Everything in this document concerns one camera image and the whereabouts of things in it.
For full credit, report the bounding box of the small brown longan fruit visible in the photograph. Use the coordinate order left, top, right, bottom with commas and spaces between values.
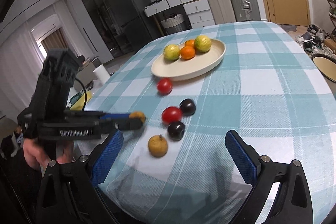
147, 135, 168, 157

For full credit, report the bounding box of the small red tomato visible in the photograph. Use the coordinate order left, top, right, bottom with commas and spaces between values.
161, 106, 183, 124

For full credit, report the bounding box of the dark plum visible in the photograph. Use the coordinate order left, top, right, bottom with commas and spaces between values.
179, 98, 197, 116
167, 121, 186, 141

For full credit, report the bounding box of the yellow-green guava front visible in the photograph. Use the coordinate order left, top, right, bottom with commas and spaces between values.
163, 44, 180, 61

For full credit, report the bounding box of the yellow-green guava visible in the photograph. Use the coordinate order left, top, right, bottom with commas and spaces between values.
194, 35, 212, 53
163, 44, 180, 61

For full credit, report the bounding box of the orange mandarin front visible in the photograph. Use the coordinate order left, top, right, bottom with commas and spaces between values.
180, 46, 196, 60

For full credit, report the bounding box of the orange mandarin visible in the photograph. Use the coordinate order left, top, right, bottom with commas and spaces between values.
180, 46, 196, 60
185, 39, 195, 47

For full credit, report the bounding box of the person's left hand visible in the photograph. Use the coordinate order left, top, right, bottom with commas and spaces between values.
23, 139, 74, 170

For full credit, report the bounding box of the yellow plastic bag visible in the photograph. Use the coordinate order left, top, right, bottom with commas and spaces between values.
68, 91, 92, 111

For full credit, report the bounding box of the white paper towel roll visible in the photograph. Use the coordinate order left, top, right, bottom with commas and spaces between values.
93, 64, 110, 84

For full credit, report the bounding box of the red tomato near plate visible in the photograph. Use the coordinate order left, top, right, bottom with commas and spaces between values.
157, 78, 173, 95

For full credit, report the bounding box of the teal white checkered tablecloth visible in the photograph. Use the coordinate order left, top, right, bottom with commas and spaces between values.
86, 21, 335, 223

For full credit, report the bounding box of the cream round plate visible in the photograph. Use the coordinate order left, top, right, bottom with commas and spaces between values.
151, 39, 227, 81

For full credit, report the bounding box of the woven laundry basket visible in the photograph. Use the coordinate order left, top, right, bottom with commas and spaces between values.
161, 14, 187, 35

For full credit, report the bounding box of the black refrigerator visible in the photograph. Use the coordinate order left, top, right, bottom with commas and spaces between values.
104, 0, 161, 52

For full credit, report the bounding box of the white desk with drawers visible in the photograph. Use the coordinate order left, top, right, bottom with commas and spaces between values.
144, 0, 196, 17

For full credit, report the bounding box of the round stool seat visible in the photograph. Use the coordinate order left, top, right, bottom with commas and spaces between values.
311, 53, 336, 83

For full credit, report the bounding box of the white drawer cabinet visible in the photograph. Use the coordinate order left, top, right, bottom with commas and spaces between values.
183, 0, 215, 29

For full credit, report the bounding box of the beige hard suitcase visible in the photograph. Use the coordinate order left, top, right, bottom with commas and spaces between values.
208, 0, 236, 24

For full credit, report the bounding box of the silver aluminium suitcase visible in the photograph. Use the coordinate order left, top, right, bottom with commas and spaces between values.
231, 0, 261, 22

